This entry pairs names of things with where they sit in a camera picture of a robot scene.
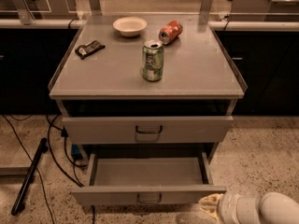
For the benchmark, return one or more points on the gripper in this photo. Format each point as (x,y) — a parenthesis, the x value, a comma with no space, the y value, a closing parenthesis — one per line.
(226,208)

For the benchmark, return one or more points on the grey drawer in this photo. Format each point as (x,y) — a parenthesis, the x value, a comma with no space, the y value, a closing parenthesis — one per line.
(146,181)
(149,130)

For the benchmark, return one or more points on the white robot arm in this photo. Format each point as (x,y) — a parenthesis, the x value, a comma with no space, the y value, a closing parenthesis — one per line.
(231,208)

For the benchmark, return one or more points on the grey top drawer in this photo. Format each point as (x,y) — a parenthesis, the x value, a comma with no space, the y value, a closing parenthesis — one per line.
(149,130)

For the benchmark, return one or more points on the grey drawer cabinet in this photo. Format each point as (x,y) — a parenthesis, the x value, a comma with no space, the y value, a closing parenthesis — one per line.
(198,79)

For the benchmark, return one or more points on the blue power block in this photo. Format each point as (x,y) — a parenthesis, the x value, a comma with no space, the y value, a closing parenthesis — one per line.
(75,152)

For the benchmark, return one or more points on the green soda can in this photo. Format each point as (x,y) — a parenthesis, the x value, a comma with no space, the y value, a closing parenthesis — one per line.
(153,60)

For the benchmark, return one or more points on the black pole on floor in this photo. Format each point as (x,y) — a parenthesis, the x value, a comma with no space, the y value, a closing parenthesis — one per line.
(19,203)

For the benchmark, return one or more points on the orange soda can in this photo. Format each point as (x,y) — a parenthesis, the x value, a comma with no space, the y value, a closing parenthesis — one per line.
(170,31)

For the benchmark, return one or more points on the white paper bowl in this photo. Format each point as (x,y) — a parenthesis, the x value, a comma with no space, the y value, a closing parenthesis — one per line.
(130,26)

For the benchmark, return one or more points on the white horizontal rail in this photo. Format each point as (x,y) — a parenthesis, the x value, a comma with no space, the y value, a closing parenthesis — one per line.
(273,26)

